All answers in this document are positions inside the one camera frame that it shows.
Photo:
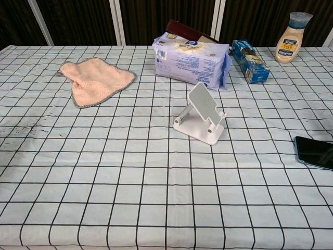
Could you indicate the white folding phone stand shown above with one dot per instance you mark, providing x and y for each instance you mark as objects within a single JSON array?
[{"x": 203, "y": 100}]

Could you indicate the black smartphone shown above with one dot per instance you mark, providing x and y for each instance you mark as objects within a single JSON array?
[{"x": 314, "y": 151}]

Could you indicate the white black checked tablecloth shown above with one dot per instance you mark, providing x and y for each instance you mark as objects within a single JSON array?
[{"x": 156, "y": 182}]

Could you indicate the purple tissue pack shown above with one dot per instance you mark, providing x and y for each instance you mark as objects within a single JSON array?
[{"x": 187, "y": 62}]

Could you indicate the pink towel with grey edge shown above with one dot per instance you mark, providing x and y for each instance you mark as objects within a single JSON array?
[{"x": 96, "y": 78}]

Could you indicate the dark red box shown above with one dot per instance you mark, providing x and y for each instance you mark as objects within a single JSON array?
[{"x": 179, "y": 28}]

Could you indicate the blue cookie box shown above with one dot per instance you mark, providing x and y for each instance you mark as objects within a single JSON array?
[{"x": 249, "y": 60}]

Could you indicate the mayonnaise bottle with blue cap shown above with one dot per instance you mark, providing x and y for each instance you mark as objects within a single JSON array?
[{"x": 288, "y": 47}]

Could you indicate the white screen frame post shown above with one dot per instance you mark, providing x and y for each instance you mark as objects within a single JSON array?
[
  {"x": 40, "y": 20},
  {"x": 218, "y": 15},
  {"x": 330, "y": 39},
  {"x": 117, "y": 20}
]

